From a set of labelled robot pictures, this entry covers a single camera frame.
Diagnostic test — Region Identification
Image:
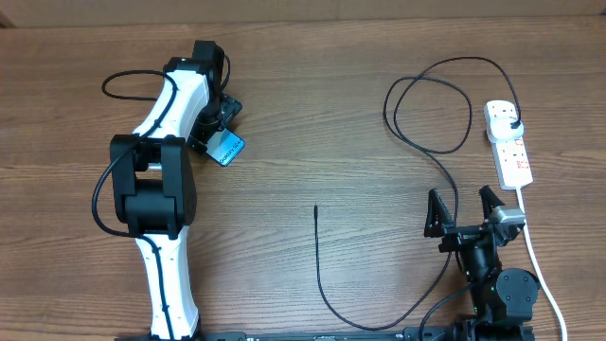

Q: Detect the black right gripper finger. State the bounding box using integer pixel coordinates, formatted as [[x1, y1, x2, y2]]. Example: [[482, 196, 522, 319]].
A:
[[423, 188, 454, 238], [478, 186, 505, 220]]

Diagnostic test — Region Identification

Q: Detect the black smartphone with lit screen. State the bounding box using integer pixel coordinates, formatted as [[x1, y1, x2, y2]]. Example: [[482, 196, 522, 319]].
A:
[[206, 129, 245, 167]]

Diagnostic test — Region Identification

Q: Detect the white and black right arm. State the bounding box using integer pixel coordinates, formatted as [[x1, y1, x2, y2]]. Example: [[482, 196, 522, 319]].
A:
[[418, 186, 541, 340]]

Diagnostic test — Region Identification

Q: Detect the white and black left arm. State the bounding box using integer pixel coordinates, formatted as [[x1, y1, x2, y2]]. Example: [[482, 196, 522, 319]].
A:
[[91, 41, 245, 340]]

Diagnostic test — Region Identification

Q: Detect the white USB charger adapter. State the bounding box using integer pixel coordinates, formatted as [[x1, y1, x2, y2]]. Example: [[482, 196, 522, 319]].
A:
[[487, 117, 525, 143]]

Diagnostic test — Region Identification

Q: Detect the white power strip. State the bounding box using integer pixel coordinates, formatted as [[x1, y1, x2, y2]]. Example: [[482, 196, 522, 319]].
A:
[[484, 99, 533, 190]]

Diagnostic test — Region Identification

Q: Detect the white power strip cord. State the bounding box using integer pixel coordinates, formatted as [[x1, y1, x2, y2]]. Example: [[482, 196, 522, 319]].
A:
[[514, 187, 568, 341]]

